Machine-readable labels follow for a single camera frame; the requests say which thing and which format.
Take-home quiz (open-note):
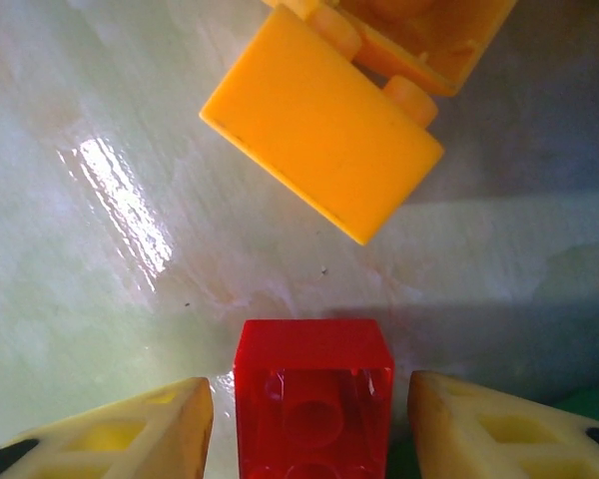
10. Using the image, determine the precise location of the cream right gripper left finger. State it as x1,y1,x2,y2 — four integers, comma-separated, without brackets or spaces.
0,377,215,479

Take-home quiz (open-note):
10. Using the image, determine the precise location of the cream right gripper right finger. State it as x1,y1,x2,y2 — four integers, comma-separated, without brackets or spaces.
409,370,599,479

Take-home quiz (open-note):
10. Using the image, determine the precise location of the long red lego brick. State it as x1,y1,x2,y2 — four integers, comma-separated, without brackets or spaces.
233,318,396,479

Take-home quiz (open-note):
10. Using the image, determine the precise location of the yellow lego brick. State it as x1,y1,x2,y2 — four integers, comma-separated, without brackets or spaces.
262,0,518,99
198,4,445,246

